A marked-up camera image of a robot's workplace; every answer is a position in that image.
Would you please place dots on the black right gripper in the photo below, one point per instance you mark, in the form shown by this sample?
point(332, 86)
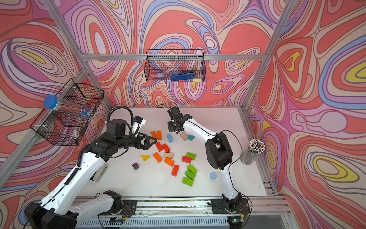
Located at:
point(170, 127)

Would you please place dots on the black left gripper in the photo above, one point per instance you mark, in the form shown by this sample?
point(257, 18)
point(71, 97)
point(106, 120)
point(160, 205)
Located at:
point(145, 146)

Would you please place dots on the orange block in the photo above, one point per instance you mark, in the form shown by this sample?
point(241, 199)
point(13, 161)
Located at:
point(157, 157)
point(169, 162)
point(159, 135)
point(154, 135)

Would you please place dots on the light blue long block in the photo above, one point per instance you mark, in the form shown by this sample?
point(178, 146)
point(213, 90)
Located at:
point(170, 138)

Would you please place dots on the green block top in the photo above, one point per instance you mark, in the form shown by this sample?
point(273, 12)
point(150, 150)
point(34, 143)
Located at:
point(191, 156)

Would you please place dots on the red block small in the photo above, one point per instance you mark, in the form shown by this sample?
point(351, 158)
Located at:
point(186, 159)

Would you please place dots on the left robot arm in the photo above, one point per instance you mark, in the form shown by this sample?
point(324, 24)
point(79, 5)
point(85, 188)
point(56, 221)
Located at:
point(55, 210)

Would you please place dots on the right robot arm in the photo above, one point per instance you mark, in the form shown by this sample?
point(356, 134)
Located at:
point(219, 155)

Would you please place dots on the red block left pair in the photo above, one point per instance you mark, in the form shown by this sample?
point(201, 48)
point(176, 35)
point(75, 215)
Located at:
point(159, 146)

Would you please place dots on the red block pair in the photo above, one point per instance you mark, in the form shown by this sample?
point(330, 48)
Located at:
point(159, 146)
point(166, 148)

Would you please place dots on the yellow triangle block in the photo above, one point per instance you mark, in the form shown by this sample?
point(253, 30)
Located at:
point(145, 157)

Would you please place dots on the red block right pair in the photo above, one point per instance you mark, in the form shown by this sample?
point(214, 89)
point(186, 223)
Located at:
point(166, 148)

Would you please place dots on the teal triangle block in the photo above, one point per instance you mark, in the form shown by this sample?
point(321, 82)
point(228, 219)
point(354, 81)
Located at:
point(191, 137)

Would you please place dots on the purple cube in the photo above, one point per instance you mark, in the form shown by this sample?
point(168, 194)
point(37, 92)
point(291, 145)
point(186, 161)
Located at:
point(135, 166)

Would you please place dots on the red block front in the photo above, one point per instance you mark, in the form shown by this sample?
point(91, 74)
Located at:
point(175, 170)

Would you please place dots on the green block upper row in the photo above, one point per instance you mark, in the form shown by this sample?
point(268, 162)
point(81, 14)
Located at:
point(192, 169)

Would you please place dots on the green block row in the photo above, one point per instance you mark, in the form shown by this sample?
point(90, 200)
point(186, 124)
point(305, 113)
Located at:
point(192, 169)
point(187, 181)
point(190, 175)

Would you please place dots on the blue tool in basket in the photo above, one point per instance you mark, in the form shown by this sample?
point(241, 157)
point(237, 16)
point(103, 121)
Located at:
point(182, 76)

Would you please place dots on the green block middle row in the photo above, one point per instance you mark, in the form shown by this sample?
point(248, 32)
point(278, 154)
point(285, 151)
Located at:
point(190, 175)

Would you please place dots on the green block lower row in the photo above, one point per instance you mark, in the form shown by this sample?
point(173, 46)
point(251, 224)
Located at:
point(187, 181)

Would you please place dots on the grey stapler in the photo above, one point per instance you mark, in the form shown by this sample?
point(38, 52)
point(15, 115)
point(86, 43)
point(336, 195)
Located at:
point(97, 176)

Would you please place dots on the light blue cube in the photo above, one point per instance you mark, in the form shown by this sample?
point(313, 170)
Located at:
point(213, 175)

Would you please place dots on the marker in left basket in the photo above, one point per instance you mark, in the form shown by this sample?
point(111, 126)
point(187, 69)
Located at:
point(75, 138)

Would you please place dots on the cup of pencils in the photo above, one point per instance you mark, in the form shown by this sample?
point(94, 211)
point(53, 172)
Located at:
point(254, 149)

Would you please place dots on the clear bottle blue cap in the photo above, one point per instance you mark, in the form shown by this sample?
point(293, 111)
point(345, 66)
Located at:
point(52, 102)

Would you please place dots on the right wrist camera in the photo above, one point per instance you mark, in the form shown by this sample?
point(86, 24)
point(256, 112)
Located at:
point(177, 116)

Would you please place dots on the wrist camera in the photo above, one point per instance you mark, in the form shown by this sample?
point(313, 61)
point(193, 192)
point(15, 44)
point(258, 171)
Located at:
point(138, 123)
point(177, 116)

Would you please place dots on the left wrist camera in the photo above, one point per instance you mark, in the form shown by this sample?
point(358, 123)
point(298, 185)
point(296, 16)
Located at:
point(138, 123)

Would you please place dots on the rear wire basket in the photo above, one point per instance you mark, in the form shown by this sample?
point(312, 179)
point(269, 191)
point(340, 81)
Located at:
point(160, 64)

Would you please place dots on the wire basket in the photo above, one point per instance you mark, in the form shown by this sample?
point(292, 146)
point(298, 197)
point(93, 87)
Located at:
point(58, 128)
point(160, 64)

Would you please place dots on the left wire basket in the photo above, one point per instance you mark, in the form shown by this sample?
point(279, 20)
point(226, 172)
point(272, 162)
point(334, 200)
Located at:
point(58, 128)

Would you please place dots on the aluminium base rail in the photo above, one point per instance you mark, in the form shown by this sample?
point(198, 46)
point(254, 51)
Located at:
point(266, 212)

